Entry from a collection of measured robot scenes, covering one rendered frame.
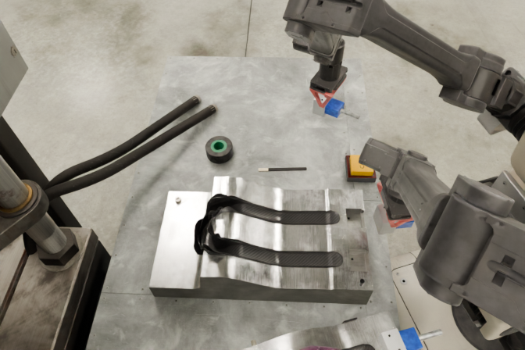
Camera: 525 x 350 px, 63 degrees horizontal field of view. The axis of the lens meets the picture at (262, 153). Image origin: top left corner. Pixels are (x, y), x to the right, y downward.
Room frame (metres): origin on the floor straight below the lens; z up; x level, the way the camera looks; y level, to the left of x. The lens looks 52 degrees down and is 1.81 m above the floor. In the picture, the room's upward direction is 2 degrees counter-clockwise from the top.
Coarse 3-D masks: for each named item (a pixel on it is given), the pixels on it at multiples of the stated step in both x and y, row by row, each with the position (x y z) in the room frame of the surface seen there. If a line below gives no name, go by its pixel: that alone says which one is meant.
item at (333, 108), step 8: (320, 96) 0.87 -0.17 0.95; (328, 104) 0.85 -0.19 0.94; (336, 104) 0.85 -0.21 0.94; (344, 104) 0.86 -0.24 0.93; (312, 112) 0.86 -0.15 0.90; (320, 112) 0.85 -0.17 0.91; (328, 112) 0.84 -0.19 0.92; (336, 112) 0.83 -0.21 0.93; (344, 112) 0.83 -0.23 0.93; (352, 112) 0.82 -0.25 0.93
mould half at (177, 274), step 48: (192, 192) 0.63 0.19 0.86; (240, 192) 0.58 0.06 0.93; (288, 192) 0.60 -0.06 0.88; (336, 192) 0.59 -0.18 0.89; (192, 240) 0.49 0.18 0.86; (288, 240) 0.47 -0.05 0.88; (336, 240) 0.46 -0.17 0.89; (192, 288) 0.37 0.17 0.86; (240, 288) 0.36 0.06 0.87; (288, 288) 0.35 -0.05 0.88; (336, 288) 0.34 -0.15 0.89
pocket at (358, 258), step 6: (354, 252) 0.44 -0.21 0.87; (360, 252) 0.43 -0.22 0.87; (366, 252) 0.43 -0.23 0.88; (354, 258) 0.43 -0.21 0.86; (360, 258) 0.43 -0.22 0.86; (366, 258) 0.42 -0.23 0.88; (354, 264) 0.41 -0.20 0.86; (360, 264) 0.41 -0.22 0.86; (366, 264) 0.40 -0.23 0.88; (354, 270) 0.40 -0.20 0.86; (360, 270) 0.39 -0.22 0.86; (366, 270) 0.39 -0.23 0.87
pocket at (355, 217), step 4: (348, 212) 0.54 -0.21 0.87; (352, 212) 0.54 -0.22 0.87; (356, 212) 0.54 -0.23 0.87; (360, 212) 0.54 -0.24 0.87; (348, 216) 0.54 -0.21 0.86; (352, 216) 0.54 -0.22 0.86; (356, 216) 0.54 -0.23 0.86; (360, 216) 0.53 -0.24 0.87; (348, 220) 0.52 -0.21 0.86; (352, 220) 0.52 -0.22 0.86; (356, 220) 0.52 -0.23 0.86; (360, 220) 0.52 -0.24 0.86; (348, 224) 0.51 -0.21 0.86; (352, 224) 0.51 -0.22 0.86; (356, 224) 0.51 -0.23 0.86; (360, 224) 0.51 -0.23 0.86; (364, 224) 0.51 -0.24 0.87
